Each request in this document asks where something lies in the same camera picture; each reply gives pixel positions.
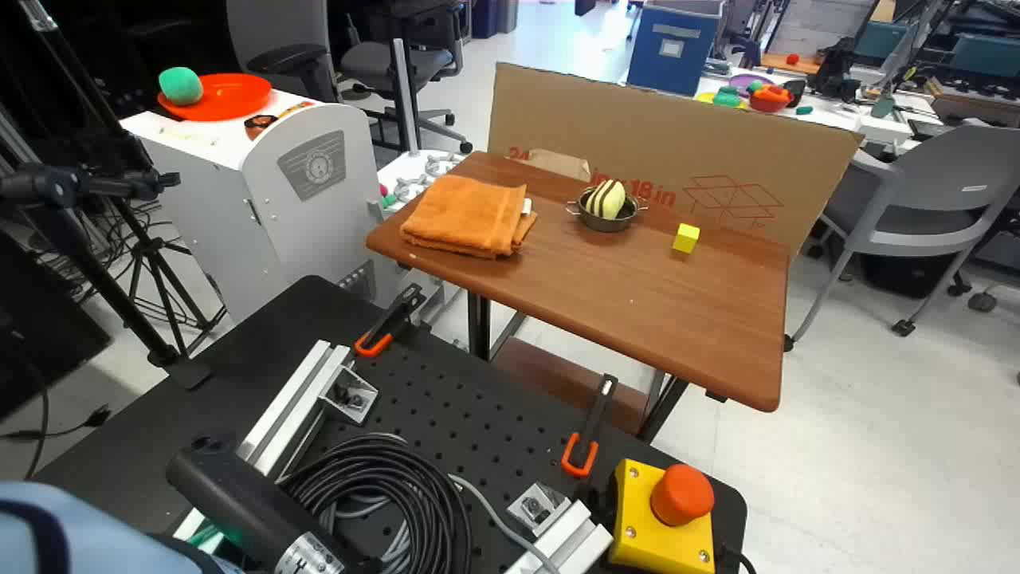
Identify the black and orange clamp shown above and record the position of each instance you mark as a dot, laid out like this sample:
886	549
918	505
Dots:
389	320
587	431

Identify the brown wooden table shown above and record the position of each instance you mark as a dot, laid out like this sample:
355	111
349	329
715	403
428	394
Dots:
638	297

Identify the yellow cube block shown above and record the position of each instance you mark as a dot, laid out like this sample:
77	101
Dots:
688	237

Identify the green ball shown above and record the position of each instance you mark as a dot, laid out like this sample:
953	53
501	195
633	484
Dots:
181	84

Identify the red emergency stop button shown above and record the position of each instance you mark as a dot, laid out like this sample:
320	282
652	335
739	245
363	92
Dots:
683	496

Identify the clear plastic clutter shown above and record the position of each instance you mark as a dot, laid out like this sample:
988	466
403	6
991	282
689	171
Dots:
416	176

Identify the long aluminium extrusion rail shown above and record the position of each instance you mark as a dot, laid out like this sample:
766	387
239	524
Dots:
292	409

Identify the brown cardboard board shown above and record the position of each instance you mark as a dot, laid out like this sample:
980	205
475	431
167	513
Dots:
658	130

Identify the black perforated breadboard table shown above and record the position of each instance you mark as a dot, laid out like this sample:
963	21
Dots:
448	409

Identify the blue bin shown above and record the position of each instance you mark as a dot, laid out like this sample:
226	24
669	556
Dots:
669	48

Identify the red bowl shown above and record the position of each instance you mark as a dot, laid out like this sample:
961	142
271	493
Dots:
769	101

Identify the black camera tripod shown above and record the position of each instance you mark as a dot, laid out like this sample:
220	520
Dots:
74	228

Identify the orange folded towel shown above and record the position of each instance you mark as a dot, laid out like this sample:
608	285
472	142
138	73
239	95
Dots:
468	213

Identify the short aluminium extrusion rail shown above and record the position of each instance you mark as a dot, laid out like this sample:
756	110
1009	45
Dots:
567	539

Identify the black and yellow plush toy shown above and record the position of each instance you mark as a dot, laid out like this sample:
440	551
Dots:
608	200

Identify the light blue robot base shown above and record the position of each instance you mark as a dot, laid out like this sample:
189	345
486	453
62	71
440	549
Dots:
74	529

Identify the black office chair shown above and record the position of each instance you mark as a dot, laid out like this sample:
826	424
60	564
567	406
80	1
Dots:
392	58

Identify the black cylinder with silver end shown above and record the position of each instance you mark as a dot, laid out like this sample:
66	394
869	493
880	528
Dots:
239	497

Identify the white machine cabinet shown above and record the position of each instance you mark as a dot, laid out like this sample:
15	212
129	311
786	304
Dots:
244	201

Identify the grey chair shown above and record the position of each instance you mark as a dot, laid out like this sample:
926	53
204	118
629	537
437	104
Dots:
936	191

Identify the yellow emergency stop box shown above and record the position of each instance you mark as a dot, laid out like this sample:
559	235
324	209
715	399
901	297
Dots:
642	537

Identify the orange plate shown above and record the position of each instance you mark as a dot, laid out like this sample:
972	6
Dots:
232	95

